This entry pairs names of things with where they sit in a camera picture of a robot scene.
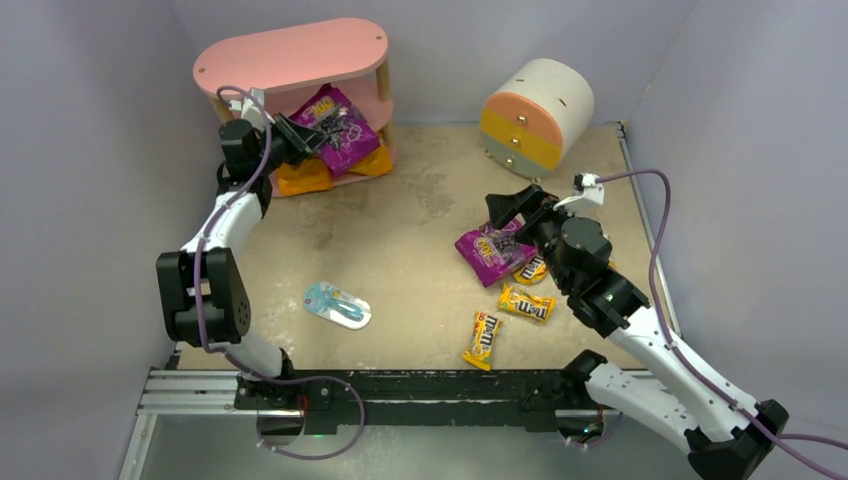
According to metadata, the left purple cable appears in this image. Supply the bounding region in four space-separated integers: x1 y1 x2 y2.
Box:
192 85 367 462

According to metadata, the yellow M&M bag top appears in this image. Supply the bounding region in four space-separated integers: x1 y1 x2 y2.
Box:
513 255 548 285

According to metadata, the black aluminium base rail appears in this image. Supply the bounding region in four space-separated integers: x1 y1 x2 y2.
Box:
139 369 617 435

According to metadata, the yellow m&m bag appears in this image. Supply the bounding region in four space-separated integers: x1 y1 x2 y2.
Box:
461 311 502 371
513 255 548 285
498 284 557 324

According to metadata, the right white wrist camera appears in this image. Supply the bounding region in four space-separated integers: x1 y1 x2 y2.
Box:
554 173 605 216

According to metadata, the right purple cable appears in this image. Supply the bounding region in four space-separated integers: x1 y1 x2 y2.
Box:
566 168 848 480

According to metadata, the purple cable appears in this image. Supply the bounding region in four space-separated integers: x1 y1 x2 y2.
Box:
192 85 367 462
566 168 848 480

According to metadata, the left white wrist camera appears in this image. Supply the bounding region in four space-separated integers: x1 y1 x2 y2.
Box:
228 88 269 130

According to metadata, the orange gummy candy bag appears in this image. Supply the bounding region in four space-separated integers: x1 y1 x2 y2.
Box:
276 158 333 197
348 144 393 177

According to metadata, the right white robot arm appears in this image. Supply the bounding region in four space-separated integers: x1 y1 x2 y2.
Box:
486 184 789 479

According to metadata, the blue toy blister pack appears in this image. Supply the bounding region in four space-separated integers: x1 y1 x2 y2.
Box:
302 281 372 330

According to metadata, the round pastel drawer cabinet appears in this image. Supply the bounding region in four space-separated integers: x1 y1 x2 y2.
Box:
479 58 595 179

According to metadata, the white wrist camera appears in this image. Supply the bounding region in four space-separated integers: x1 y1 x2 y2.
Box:
228 88 269 130
554 173 605 216

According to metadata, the yellow M&M bag bottom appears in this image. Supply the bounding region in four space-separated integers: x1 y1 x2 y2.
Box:
461 311 502 371

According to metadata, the purple grape candy bag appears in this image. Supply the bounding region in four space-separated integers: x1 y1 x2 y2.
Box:
289 83 381 179
454 218 536 287

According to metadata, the pink three-tier shelf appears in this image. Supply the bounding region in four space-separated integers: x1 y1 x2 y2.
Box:
193 18 396 187

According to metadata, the yellow M&M bag middle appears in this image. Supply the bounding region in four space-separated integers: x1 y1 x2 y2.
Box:
498 284 557 324

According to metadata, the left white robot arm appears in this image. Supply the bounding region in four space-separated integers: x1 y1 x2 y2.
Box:
156 114 328 385

